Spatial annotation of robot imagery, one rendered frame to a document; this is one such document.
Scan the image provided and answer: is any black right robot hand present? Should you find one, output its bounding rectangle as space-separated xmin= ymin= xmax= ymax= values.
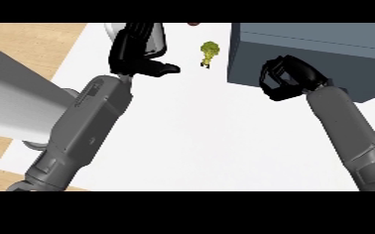
xmin=259 ymin=55 xmax=330 ymax=102

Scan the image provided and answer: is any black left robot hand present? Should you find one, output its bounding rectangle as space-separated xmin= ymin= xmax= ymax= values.
xmin=107 ymin=22 xmax=182 ymax=78

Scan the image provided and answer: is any white cup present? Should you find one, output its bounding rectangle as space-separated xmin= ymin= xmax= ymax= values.
xmin=102 ymin=23 xmax=169 ymax=59

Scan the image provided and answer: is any blue-grey box appliance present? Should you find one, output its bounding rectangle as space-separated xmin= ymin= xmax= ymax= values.
xmin=226 ymin=23 xmax=375 ymax=104

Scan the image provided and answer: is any green broccoli floret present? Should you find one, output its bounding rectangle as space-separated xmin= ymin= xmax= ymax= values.
xmin=200 ymin=41 xmax=222 ymax=69

